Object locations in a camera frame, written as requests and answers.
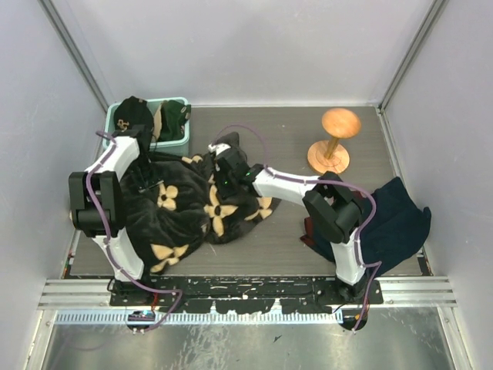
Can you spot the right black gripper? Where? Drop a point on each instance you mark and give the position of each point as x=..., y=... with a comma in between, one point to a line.
x=226, y=194

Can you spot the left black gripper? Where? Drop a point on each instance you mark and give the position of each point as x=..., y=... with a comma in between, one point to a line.
x=143, y=186

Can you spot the teal plastic bin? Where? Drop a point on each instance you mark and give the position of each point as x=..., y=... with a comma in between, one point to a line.
x=178, y=147

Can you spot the black floral fleece blanket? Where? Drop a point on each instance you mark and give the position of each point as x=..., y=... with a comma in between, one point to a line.
x=167, y=223

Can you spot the wooden hat stand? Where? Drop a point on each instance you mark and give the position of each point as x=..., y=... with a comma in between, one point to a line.
x=330, y=155

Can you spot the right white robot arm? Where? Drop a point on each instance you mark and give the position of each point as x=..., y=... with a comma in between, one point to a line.
x=339, y=210

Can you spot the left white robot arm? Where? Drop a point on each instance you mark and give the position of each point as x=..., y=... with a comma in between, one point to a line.
x=97, y=203

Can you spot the tan baseball cap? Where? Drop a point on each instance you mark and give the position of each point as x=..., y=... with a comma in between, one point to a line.
x=157, y=124

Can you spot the black baseball cap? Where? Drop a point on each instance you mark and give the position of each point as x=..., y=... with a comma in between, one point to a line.
x=133, y=111

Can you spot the green baseball cap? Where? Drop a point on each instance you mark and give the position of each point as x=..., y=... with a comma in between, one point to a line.
x=174, y=115

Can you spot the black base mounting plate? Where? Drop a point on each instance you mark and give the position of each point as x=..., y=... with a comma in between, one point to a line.
x=237, y=294

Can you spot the navy blue sweater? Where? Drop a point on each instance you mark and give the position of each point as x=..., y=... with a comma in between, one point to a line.
x=397, y=231

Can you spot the aluminium front rail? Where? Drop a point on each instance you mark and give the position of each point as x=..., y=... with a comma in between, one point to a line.
x=397, y=291

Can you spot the white slotted cable duct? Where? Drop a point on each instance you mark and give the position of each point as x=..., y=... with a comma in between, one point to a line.
x=147, y=318

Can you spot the left aluminium corner post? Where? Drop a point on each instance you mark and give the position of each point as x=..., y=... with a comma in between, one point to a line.
x=74, y=51

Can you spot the aluminium corner post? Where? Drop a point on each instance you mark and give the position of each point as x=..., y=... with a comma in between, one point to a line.
x=431, y=17
x=74, y=51

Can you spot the right aluminium corner post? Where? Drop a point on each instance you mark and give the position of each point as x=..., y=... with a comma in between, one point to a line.
x=431, y=17

